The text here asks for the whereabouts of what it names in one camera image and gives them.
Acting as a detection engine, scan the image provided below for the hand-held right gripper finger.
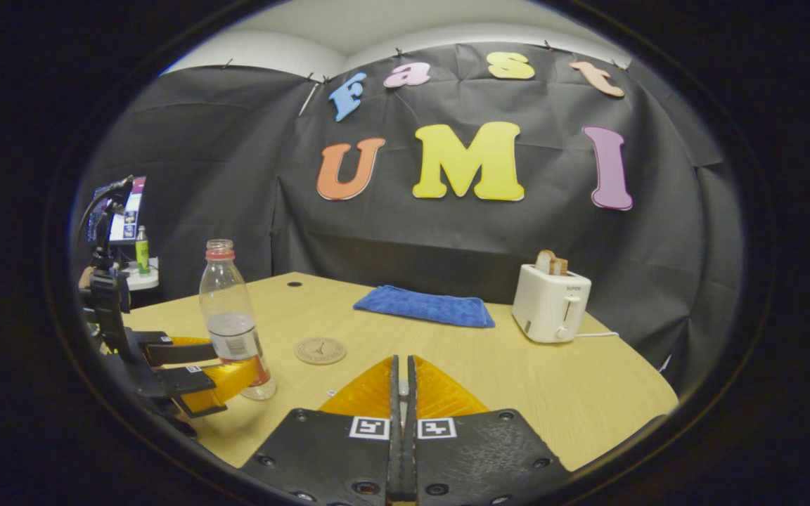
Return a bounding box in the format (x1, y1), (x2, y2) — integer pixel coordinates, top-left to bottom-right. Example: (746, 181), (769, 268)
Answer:
(240, 355), (400, 506)
(405, 355), (574, 506)

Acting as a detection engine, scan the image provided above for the white side table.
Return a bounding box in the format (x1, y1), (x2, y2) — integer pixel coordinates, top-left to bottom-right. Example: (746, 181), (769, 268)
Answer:
(120, 257), (160, 292)

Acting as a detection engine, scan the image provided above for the computer monitor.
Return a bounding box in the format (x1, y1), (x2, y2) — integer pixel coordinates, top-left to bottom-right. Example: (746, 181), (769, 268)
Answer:
(89, 176), (147, 245)

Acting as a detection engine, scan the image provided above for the bread slice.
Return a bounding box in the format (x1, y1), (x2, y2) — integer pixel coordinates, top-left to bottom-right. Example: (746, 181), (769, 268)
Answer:
(535, 249), (569, 276)

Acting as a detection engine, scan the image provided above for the clear water bottle red label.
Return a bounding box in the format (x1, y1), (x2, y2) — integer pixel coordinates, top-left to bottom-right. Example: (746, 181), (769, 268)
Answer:
(199, 239), (277, 401)

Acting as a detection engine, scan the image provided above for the black backdrop cloth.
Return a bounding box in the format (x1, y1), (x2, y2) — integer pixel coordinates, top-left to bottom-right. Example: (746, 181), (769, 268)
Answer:
(71, 42), (747, 394)

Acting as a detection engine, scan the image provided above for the blue folded towel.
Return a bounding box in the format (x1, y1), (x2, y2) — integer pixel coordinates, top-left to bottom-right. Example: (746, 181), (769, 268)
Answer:
(353, 285), (496, 329)

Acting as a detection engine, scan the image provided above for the round wooden coaster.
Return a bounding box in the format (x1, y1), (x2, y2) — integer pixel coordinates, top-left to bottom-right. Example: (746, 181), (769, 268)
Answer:
(294, 337), (347, 365)

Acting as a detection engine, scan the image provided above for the white toaster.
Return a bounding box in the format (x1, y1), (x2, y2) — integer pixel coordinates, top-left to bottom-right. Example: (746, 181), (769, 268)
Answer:
(512, 264), (592, 344)

